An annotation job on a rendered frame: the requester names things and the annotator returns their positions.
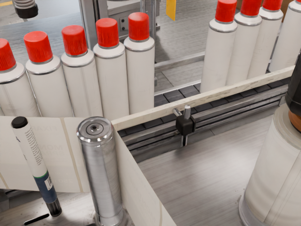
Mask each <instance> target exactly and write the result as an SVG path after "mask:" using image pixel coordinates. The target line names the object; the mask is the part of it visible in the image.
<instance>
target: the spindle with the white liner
mask: <svg viewBox="0 0 301 226"><path fill-rule="evenodd" d="M285 101H286V103H285V104H284V105H282V106H280V107H279V108H278V109H277V110H276V111H275V113H274V116H273V119H272V122H271V125H270V128H269V130H268V132H267V134H266V137H265V140H264V143H263V146H262V149H261V151H260V154H259V156H258V158H257V161H256V164H255V167H254V170H253V172H252V174H251V177H250V179H249V183H248V184H247V185H246V187H245V190H244V194H243V195H242V197H241V199H240V202H239V214H240V217H241V219H242V221H243V223H244V225H245V226H301V52H300V55H299V57H298V60H297V63H296V65H295V68H294V70H293V73H292V75H291V79H290V81H289V83H288V91H287V92H286V94H285Z"/></svg>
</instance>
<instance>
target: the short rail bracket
mask: <svg viewBox="0 0 301 226"><path fill-rule="evenodd" d="M190 111H191V106H190V105H188V104H187V105H185V106H184V114H182V115H179V116H177V117H176V128H177V130H178V131H179V133H180V134H181V146H180V147H183V146H186V145H187V137H188V134H191V133H194V132H195V129H196V120H195V119H194V118H193V116H192V115H191V114H190Z"/></svg>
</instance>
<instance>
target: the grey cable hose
mask: <svg viewBox="0 0 301 226"><path fill-rule="evenodd" d="M13 1H14V3H15V7H14V8H15V11H16V14H17V15H18V16H19V18H23V19H29V18H33V17H36V16H37V15H38V10H39V9H38V6H37V4H36V3H35V0H13Z"/></svg>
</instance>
